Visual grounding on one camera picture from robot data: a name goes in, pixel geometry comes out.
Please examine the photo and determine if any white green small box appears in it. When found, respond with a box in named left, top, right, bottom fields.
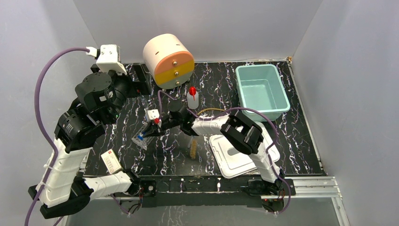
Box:
left=101, top=149, right=123, bottom=175

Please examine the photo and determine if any teal plastic bin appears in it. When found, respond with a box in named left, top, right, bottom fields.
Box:
left=235, top=64, right=291, bottom=122

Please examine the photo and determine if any round cabinet with coloured drawers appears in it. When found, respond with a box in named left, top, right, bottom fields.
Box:
left=143, top=33, right=195, bottom=89

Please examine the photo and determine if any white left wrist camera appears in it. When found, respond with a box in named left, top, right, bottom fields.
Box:
left=85, top=44, right=127, bottom=75

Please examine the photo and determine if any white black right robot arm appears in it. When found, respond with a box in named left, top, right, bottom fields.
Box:
left=141, top=102, right=284, bottom=195

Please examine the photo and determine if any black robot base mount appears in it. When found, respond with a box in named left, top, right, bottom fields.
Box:
left=111, top=174, right=295, bottom=216

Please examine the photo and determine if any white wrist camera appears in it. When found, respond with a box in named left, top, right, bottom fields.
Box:
left=85, top=44, right=127, bottom=75
left=145, top=109, right=161, bottom=128

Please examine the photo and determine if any white bin lid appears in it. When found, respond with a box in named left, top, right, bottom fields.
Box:
left=209, top=122, right=280, bottom=183

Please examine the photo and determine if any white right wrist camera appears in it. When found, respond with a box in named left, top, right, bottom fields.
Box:
left=145, top=109, right=161, bottom=128

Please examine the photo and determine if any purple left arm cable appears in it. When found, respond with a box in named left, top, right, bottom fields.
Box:
left=24, top=47, right=91, bottom=226

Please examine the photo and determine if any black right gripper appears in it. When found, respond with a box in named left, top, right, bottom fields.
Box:
left=141, top=115, right=182, bottom=138

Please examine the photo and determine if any clear test tube rack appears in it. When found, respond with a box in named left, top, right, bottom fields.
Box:
left=131, top=123, right=154, bottom=150

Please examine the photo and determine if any brown test tube brush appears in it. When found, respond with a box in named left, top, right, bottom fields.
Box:
left=190, top=139, right=197, bottom=160

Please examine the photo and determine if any white squeeze bottle red cap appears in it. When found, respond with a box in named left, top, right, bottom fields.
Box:
left=187, top=87, right=199, bottom=109

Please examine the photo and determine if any test tube with blue cap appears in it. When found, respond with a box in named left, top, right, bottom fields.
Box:
left=137, top=133, right=144, bottom=140

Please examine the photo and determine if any graduated cylinder blue base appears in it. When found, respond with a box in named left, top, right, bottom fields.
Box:
left=141, top=97, right=148, bottom=110

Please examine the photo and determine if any yellow rubber tube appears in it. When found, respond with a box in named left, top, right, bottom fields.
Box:
left=197, top=108, right=225, bottom=116

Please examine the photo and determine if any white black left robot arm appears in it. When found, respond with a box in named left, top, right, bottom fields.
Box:
left=28, top=63, right=151, bottom=219

